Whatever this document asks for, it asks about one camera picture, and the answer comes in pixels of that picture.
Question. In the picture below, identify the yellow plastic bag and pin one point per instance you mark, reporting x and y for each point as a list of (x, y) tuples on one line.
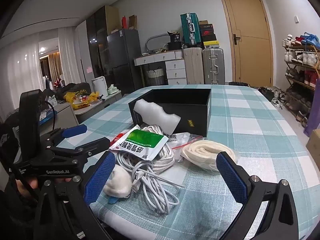
[(80, 99)]

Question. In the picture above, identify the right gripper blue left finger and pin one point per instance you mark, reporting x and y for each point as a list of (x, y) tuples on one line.
[(97, 175)]

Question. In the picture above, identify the black cardboard box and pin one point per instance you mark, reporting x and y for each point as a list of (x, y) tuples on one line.
[(191, 104)]

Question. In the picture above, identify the checkered teal tablecloth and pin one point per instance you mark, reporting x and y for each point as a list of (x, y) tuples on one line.
[(242, 119)]

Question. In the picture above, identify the teal suitcase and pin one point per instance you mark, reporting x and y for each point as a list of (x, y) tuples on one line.
[(191, 29)]

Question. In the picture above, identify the white blue plush toy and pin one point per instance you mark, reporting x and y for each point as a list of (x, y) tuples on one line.
[(118, 185)]

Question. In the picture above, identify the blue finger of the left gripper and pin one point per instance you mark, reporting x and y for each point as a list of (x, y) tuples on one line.
[(74, 131)]

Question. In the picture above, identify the wooden shoe rack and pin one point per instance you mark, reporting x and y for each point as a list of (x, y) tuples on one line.
[(302, 73)]

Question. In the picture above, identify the red balloon glue packet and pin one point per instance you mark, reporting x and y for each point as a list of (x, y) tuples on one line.
[(117, 138)]

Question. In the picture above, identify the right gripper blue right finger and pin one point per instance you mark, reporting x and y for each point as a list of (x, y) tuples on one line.
[(235, 177)]

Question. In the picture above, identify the yellow wooden door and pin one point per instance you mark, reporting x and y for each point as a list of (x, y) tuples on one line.
[(251, 42)]

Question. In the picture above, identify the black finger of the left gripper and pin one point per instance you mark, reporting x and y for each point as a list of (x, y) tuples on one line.
[(95, 147)]

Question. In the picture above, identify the dark grey refrigerator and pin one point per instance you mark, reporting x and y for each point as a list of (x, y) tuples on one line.
[(124, 47)]

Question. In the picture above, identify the grey low cabinet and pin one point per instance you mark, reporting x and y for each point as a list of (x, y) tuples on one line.
[(66, 117)]

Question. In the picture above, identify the white drawer desk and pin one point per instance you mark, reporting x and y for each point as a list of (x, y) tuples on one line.
[(172, 63)]

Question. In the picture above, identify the silver aluminium suitcase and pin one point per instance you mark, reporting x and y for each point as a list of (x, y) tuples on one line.
[(213, 66)]

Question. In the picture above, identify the black camera module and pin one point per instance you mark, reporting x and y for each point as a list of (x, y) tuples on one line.
[(29, 122)]

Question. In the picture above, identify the stack of shoe boxes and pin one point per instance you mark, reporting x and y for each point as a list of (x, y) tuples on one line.
[(208, 36)]

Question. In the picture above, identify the beige suitcase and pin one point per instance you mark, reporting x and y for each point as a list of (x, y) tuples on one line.
[(194, 66)]

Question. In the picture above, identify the white foam piece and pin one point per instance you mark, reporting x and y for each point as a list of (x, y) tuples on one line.
[(154, 114)]

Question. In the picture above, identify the green white medicine packet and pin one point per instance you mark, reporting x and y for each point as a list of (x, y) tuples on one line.
[(143, 144)]

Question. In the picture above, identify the woven laundry basket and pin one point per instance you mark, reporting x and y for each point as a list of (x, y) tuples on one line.
[(155, 77)]

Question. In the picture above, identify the white small appliance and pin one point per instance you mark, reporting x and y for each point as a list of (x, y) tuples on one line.
[(100, 86)]

